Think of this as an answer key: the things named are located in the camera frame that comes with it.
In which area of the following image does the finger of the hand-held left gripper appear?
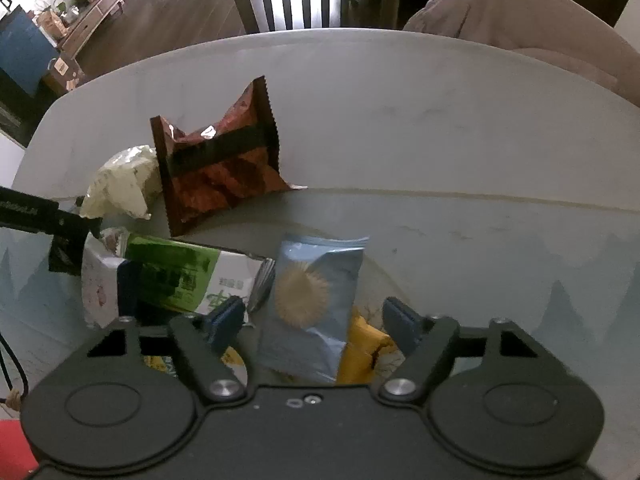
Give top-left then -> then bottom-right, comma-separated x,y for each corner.
49,209 -> 104,277
116,260 -> 147,319

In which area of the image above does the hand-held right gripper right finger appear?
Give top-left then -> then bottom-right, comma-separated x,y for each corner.
377,297 -> 543,405

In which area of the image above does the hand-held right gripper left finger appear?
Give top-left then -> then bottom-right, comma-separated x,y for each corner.
85,296 -> 249,405

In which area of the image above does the yellow snack packet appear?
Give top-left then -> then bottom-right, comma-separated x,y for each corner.
336,307 -> 399,387

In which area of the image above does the green and white snack packet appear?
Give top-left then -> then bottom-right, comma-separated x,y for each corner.
122,234 -> 277,317

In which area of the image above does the blue biscuit packet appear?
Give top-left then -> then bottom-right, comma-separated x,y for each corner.
256,233 -> 371,387

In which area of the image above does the white snack packet pink print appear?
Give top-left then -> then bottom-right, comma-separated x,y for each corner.
81,227 -> 132,329

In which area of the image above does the brown red snack bag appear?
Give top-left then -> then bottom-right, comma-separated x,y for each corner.
150,76 -> 294,239

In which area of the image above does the blue front cabinet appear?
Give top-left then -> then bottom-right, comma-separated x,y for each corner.
0,7 -> 57,98

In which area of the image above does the red object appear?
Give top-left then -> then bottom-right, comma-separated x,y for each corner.
0,419 -> 40,480

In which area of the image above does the wooden media console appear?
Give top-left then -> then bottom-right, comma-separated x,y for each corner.
59,0 -> 168,63

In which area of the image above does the black cable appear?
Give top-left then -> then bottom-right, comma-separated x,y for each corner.
0,332 -> 32,397

